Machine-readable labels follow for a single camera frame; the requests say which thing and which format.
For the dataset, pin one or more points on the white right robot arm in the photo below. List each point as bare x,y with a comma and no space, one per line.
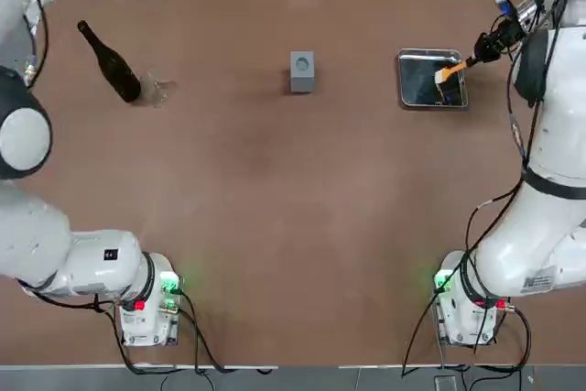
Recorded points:
549,157

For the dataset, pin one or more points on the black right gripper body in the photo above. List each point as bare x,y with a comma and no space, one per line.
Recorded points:
508,31

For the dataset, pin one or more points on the clear wine glass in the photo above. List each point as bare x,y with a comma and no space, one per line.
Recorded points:
160,89

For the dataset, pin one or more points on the silver metal tray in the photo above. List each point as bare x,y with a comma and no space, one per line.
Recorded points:
421,84

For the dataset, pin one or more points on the dark brown glass bottle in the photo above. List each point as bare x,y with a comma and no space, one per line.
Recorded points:
116,75

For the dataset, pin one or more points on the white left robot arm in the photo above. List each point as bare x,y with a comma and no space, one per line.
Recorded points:
46,235

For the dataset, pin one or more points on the grey part base block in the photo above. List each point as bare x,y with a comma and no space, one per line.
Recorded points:
302,77

